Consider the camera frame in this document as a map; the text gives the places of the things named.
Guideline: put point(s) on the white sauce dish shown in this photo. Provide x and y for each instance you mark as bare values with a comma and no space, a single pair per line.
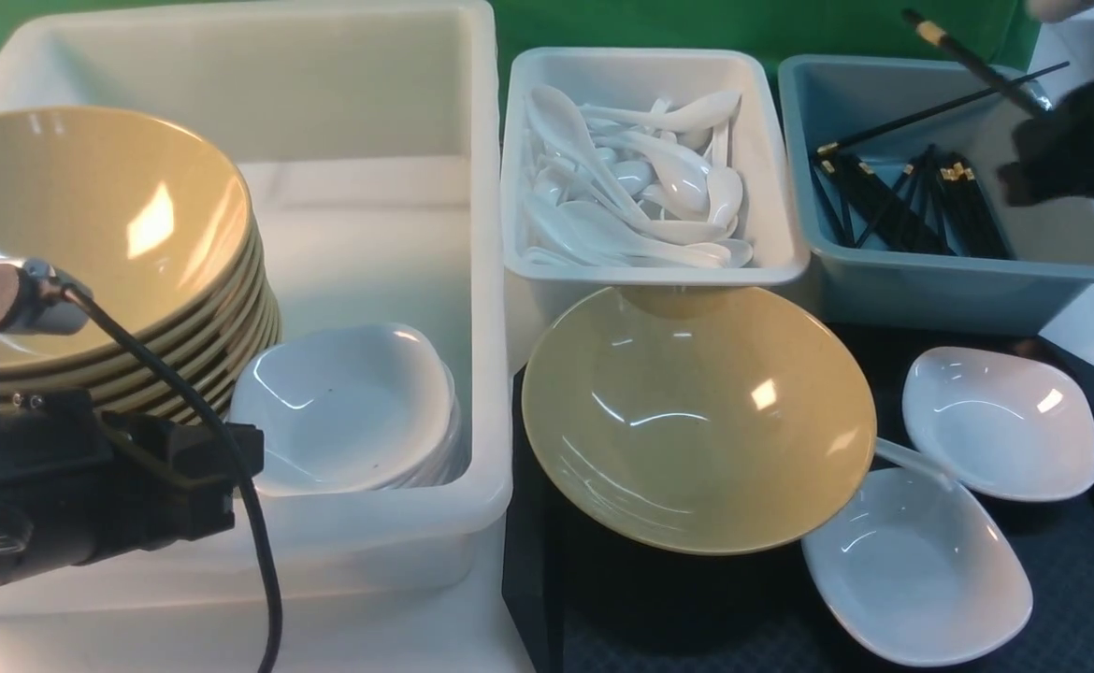
1003,425
919,575

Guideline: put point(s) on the white spoon bin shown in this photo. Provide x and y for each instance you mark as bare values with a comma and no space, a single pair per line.
635,78

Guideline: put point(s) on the stack of white sauce dishes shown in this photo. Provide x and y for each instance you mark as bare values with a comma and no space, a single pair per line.
365,408

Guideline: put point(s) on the black chopstick gold tip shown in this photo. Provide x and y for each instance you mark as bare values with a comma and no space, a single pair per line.
933,34

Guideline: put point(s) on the blue-grey chopstick bin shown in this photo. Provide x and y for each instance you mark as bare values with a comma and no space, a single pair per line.
826,98

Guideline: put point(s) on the black serving tray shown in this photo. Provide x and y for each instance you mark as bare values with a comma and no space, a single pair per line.
584,599

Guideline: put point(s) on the pile of white spoons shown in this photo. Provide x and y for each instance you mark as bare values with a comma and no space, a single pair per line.
623,188

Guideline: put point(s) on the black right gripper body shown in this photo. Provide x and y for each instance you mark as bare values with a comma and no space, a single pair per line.
1054,154

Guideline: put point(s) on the yellow noodle bowl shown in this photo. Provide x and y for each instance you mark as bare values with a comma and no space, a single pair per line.
705,422

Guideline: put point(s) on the white soup spoon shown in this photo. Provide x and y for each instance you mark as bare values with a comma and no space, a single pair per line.
915,460

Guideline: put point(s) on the top stacked yellow bowl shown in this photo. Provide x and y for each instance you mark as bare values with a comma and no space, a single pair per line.
145,214

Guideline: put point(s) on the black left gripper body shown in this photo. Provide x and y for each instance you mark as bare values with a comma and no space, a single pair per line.
151,484

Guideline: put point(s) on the pile of black chopsticks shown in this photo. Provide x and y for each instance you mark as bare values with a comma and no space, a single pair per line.
932,204

